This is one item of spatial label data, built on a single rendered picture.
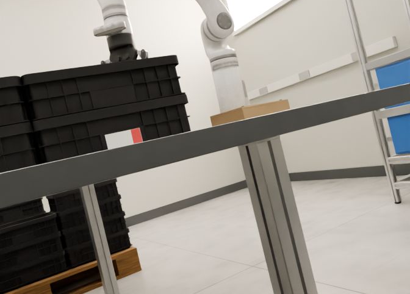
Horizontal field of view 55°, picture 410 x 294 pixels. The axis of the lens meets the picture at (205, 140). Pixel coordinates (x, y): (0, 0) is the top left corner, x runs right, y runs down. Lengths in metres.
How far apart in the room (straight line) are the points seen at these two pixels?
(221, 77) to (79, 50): 3.34
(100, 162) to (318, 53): 3.78
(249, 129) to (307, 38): 3.67
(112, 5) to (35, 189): 0.74
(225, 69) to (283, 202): 0.64
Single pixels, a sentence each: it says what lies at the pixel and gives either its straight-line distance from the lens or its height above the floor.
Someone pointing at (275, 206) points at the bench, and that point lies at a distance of 0.75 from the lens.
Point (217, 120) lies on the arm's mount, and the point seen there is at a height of 0.74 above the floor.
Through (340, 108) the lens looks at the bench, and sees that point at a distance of 0.82.
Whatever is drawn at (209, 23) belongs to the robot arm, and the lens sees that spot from 1.32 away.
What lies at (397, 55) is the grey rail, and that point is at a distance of 2.69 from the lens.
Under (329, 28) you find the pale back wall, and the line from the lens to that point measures 4.12.
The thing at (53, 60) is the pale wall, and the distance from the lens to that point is 4.44.
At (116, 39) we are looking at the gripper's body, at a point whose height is 1.01.
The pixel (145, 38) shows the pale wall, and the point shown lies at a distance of 4.83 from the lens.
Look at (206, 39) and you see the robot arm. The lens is 1.37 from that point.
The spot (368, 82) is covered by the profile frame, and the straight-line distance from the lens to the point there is 2.81.
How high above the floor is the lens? 0.68
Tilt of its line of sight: level
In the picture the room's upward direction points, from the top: 14 degrees counter-clockwise
